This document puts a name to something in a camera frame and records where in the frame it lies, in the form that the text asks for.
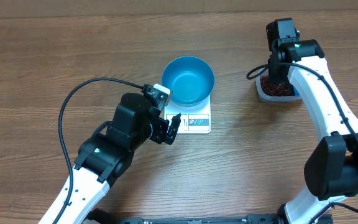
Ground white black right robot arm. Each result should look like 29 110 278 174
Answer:
266 18 358 223

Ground white digital kitchen scale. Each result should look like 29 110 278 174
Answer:
164 95 211 134

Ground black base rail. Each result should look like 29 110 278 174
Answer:
85 205 334 224

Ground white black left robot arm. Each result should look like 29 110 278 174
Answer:
41 90 180 223

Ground clear plastic container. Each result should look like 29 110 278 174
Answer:
256 75 301 103

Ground red adzuki beans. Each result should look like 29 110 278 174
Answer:
260 76 295 96

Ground teal metal bowl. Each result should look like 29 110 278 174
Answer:
162 56 216 107

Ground blue plastic measuring scoop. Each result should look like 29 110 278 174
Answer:
293 87 300 96

